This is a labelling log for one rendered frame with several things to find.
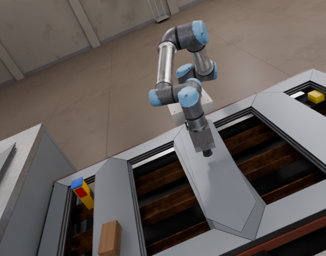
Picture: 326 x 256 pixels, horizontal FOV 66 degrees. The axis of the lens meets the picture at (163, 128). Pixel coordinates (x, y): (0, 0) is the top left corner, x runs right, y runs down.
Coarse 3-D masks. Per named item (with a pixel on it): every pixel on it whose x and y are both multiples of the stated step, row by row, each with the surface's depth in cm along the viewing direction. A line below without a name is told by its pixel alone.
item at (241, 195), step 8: (224, 192) 93; (232, 192) 92; (240, 192) 91; (248, 192) 90; (208, 200) 93; (216, 200) 92; (224, 200) 90; (232, 200) 89; (240, 200) 88; (248, 200) 87; (208, 208) 90; (216, 208) 89; (224, 208) 88; (232, 208) 87; (208, 216) 87
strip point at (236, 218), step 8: (240, 208) 85; (248, 208) 84; (216, 216) 86; (224, 216) 85; (232, 216) 84; (240, 216) 83; (248, 216) 82; (224, 224) 83; (232, 224) 82; (240, 224) 81
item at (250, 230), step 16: (240, 112) 131; (256, 112) 127; (272, 128) 115; (176, 144) 127; (128, 160) 131; (192, 176) 105; (256, 192) 91; (64, 208) 118; (256, 208) 83; (64, 224) 111; (256, 224) 79; (304, 224) 77; (64, 240) 104; (144, 240) 91; (256, 240) 76
